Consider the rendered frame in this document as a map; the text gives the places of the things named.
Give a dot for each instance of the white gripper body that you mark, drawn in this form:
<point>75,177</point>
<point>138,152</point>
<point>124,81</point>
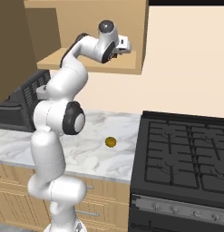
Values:
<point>125,49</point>

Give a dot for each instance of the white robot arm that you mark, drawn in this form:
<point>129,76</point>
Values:
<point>60,87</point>

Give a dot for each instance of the orange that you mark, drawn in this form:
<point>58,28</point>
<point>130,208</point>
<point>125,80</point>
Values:
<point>110,141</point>

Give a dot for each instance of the brown wooden cabinet door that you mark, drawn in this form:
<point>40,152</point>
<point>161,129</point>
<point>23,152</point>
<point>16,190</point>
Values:
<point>10,45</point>

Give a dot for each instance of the black gas stove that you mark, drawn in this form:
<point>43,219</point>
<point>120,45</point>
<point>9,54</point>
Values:
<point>180,157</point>

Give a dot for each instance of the black vented countertop appliance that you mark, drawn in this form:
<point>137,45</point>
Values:
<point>16,105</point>

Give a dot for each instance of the wooden drawer front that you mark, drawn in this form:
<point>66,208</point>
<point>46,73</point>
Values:
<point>107,219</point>
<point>110,190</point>

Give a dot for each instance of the grey stove knob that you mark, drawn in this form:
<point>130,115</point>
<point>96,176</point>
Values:
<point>174,209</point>
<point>155,206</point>
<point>216,217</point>
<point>196,213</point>

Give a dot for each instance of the wooden base cupboard door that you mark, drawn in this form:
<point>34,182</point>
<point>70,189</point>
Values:
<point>13,196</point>

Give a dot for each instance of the open wooden wall cabinet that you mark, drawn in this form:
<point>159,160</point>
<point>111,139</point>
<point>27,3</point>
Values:
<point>116,18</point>

